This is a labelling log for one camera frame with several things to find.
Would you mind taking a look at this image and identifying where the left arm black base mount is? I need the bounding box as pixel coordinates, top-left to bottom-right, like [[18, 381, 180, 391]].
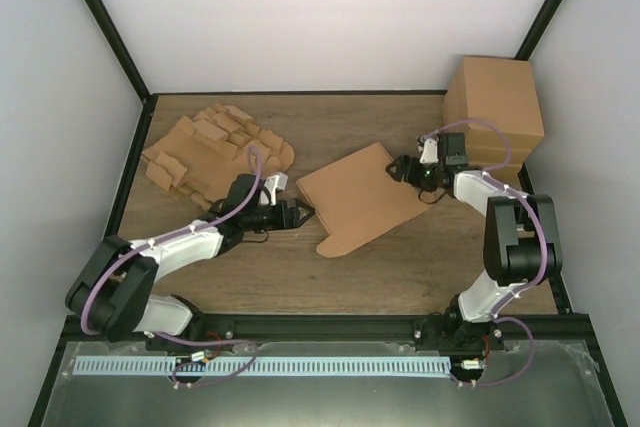
[[145, 314, 236, 352]]

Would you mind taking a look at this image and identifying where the light blue slotted cable duct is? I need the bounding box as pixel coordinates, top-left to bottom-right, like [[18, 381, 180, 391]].
[[72, 356, 451, 378]]

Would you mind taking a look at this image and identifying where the stack of flat cardboard blanks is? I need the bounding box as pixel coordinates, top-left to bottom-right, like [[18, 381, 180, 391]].
[[141, 103, 295, 210]]

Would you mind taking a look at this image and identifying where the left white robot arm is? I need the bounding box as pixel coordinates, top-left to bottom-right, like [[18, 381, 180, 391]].
[[65, 173, 315, 351]]

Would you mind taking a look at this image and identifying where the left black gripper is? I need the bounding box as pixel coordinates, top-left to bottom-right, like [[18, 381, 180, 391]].
[[243, 199, 316, 233]]

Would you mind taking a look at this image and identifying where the top folded cardboard box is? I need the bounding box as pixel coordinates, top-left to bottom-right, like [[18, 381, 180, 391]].
[[443, 56, 544, 151]]

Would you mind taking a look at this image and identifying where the brown cardboard box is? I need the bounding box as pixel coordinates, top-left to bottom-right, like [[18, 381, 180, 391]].
[[297, 142, 431, 258]]

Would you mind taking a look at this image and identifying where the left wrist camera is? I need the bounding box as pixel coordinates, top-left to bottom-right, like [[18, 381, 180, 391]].
[[260, 172, 288, 206]]

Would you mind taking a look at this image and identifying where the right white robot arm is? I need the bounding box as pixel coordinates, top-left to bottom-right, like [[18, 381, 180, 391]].
[[385, 132, 562, 350]]

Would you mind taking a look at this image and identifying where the folded cardboard box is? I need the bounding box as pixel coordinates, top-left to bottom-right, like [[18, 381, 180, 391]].
[[443, 56, 544, 151], [465, 138, 532, 165], [470, 161, 522, 185]]

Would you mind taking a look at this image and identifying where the purple cable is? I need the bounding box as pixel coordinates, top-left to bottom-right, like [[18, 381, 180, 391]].
[[424, 119, 551, 389], [79, 144, 265, 391]]

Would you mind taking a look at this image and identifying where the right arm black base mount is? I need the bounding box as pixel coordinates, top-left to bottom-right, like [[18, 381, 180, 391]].
[[412, 312, 502, 355]]

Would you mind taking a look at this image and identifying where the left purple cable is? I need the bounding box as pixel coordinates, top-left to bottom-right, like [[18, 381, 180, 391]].
[[79, 144, 265, 391]]

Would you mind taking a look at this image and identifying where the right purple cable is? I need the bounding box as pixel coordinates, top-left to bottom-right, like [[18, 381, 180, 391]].
[[424, 119, 551, 389]]

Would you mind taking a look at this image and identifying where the bottom folded cardboard box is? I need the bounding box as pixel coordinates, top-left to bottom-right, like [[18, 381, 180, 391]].
[[470, 161, 522, 185]]

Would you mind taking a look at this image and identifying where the middle folded cardboard box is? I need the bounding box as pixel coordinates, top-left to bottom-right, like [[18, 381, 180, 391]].
[[465, 138, 532, 165]]

